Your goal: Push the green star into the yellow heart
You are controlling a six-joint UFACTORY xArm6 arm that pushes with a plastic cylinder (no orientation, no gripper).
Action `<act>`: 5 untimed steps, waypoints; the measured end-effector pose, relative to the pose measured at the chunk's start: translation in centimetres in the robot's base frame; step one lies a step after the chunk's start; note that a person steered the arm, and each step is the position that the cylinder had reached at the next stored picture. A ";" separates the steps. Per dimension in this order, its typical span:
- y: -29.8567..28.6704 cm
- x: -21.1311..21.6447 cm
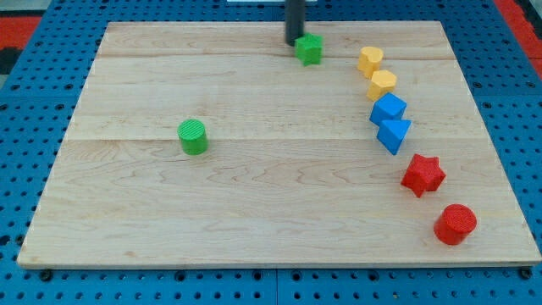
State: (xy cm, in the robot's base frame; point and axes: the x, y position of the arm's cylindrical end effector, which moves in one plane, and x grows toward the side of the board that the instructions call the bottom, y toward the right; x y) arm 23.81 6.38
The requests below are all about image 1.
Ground blue triangle block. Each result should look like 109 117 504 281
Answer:
377 119 412 155

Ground green cylinder block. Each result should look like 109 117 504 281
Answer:
177 119 208 155

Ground yellow heart block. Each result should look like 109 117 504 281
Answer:
357 46 384 79

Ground wooden board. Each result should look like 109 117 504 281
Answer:
17 21 541 269

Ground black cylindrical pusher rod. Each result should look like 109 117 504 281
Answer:
285 0 306 47

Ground blue cube block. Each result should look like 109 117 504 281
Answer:
369 92 407 125

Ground red star block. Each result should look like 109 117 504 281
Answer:
401 153 446 197

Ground yellow hexagon block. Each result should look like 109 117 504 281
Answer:
367 69 397 102

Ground green star block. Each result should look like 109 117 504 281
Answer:
295 33 324 66

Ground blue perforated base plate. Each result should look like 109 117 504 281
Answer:
1 0 541 304

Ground red cylinder block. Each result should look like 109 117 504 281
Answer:
433 203 478 246

